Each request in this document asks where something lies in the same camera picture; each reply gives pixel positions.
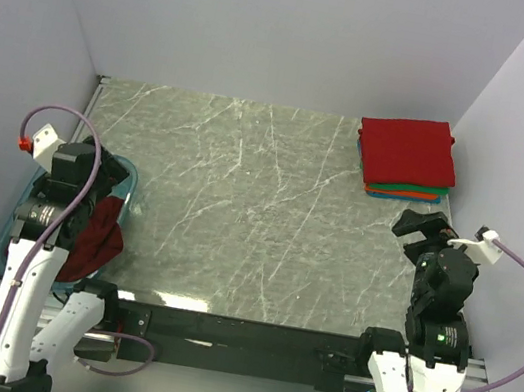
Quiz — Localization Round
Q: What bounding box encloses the dark red t shirt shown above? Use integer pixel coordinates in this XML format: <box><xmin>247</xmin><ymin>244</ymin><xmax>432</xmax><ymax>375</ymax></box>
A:
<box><xmin>55</xmin><ymin>196</ymin><xmax>125</xmax><ymax>283</ymax></box>

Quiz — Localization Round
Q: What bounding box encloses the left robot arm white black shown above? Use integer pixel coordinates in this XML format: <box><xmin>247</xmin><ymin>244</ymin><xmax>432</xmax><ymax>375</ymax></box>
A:
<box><xmin>0</xmin><ymin>125</ymin><xmax>138</xmax><ymax>392</ymax></box>

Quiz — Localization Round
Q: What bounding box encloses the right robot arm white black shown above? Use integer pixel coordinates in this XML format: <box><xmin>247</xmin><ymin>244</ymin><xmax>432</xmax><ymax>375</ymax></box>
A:
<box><xmin>354</xmin><ymin>209</ymin><xmax>501</xmax><ymax>392</ymax></box>

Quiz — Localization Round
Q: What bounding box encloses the teal transparent plastic bin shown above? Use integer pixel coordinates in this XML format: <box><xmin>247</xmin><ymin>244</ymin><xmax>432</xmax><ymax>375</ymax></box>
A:
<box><xmin>0</xmin><ymin>155</ymin><xmax>139</xmax><ymax>276</ymax></box>

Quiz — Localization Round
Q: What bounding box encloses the folded orange t shirt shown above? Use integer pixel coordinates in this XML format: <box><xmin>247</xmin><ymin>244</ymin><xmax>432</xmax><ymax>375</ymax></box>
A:
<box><xmin>349</xmin><ymin>144</ymin><xmax>452</xmax><ymax>207</ymax></box>

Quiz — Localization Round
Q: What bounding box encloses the folded green t shirt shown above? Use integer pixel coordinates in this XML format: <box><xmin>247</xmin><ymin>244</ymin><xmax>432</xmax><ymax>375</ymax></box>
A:
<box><xmin>366</xmin><ymin>183</ymin><xmax>449</xmax><ymax>196</ymax></box>

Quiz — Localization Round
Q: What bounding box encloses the folded red t shirt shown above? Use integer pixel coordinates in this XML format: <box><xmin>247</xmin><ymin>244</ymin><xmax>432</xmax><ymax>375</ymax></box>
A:
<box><xmin>358</xmin><ymin>117</ymin><xmax>456</xmax><ymax>188</ymax></box>

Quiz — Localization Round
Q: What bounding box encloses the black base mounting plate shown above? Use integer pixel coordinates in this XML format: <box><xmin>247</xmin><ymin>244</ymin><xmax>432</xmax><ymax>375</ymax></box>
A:
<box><xmin>95</xmin><ymin>299</ymin><xmax>373</xmax><ymax>392</ymax></box>

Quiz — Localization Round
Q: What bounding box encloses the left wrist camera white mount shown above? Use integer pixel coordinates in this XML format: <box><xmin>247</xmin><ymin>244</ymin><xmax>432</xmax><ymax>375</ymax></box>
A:
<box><xmin>18</xmin><ymin>124</ymin><xmax>64</xmax><ymax>173</ymax></box>

